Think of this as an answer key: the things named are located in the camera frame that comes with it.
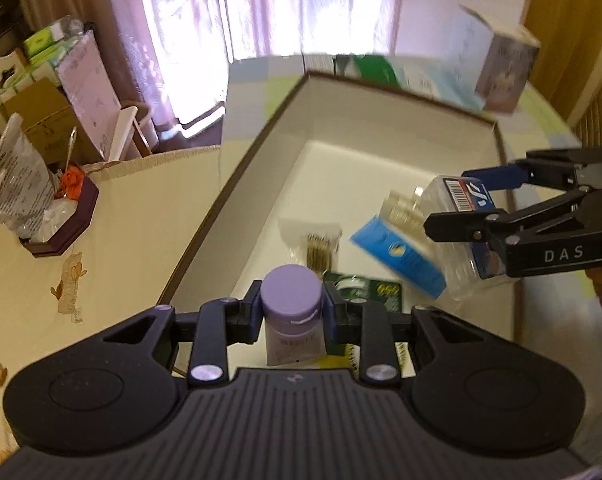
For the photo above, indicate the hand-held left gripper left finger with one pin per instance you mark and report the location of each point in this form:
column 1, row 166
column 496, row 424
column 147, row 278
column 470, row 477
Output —
column 254, row 310

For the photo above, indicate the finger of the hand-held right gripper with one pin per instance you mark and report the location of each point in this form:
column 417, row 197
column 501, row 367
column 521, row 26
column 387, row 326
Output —
column 456, row 227
column 496, row 176

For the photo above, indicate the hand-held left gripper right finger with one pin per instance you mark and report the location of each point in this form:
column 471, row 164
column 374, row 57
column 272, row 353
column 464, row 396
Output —
column 331, row 317

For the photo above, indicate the lavender capped cosmetic tube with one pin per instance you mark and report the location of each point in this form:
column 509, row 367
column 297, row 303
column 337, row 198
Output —
column 290, row 300

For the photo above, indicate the clear plastic case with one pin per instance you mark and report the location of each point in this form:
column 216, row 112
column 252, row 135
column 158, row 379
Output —
column 456, row 272

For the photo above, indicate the large white cardboard box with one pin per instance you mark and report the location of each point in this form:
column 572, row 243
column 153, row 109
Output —
column 361, row 135

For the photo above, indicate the dark green packet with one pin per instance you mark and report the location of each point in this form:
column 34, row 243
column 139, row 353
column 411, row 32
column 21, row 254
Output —
column 376, row 292

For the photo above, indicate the clear packet of hairpins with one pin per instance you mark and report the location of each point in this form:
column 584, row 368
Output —
column 315, row 247

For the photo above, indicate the light blue packet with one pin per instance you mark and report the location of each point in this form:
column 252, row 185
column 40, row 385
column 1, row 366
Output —
column 438, row 84

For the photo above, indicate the white picture carton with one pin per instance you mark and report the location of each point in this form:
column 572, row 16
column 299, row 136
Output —
column 496, row 60

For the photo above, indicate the ribbed radiator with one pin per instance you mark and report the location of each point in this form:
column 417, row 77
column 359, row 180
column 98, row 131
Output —
column 598, row 110

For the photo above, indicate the green and white packet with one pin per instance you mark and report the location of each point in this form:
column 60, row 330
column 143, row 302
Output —
column 368, row 67

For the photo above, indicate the wooden door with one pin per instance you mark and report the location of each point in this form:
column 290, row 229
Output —
column 561, row 10

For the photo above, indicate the maroon octagonal box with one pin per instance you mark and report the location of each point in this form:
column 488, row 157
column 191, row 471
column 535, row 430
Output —
column 76, row 215

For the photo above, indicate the orange ornament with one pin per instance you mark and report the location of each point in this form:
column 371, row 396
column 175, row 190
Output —
column 72, row 180

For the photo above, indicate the metal spoon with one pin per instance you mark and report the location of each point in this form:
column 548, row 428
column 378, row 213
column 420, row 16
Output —
column 72, row 147

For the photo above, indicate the crumpled clear plastic bag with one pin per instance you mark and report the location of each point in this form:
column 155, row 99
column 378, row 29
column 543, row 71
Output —
column 16, row 180

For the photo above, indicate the pink board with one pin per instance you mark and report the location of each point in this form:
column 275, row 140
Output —
column 88, row 90

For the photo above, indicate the brown cardboard box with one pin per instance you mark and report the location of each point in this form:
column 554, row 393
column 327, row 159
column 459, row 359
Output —
column 41, row 115

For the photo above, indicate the pink curtains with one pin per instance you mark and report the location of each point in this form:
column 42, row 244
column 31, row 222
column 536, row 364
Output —
column 231, row 10

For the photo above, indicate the green tissue boxes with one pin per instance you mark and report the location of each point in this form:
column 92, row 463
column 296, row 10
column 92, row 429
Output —
column 48, row 47

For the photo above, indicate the white chair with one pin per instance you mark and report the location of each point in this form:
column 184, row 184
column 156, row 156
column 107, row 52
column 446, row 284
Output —
column 1, row 72

